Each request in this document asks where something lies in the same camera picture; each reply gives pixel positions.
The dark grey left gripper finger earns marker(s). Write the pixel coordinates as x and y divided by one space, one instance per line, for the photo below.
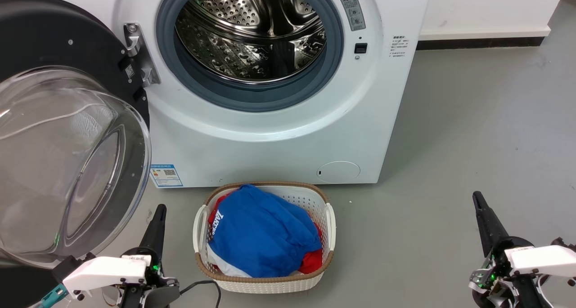
160 240
150 240

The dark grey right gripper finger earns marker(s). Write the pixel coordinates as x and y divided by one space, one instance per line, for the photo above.
495 227
481 227

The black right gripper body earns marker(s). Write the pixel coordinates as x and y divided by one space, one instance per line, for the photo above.
492 270

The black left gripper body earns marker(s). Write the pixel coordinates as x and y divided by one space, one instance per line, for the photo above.
155 276

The black round glass washer door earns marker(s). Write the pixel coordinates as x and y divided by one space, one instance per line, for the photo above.
67 164

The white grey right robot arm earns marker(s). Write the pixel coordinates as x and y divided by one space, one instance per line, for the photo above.
524 296

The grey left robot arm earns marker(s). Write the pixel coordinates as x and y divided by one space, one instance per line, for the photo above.
163 296

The white front-load washing machine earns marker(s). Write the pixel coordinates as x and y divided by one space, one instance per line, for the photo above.
279 150

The blue energy label sticker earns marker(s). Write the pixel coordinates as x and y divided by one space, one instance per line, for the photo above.
166 176

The blue garment white lettering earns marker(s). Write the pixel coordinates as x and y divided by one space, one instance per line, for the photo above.
263 234

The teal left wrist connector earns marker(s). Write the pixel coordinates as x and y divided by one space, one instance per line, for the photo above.
54 295

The white laundry basket brown rim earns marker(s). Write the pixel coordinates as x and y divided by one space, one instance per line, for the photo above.
270 285

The round white filter cover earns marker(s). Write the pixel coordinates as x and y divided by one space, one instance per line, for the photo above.
338 171

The red garment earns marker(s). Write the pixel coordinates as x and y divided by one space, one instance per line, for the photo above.
312 264

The small printed text label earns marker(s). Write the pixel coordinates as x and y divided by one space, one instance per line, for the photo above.
399 46

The grey warning sticker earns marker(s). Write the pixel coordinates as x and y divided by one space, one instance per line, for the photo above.
351 10

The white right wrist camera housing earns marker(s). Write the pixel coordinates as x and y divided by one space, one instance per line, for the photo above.
540 258

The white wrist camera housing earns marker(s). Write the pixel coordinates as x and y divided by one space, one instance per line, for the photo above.
105 272
540 258

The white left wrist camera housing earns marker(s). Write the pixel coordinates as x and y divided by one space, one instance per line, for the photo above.
105 272

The black wall baseboard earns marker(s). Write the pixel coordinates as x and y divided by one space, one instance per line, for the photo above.
481 43

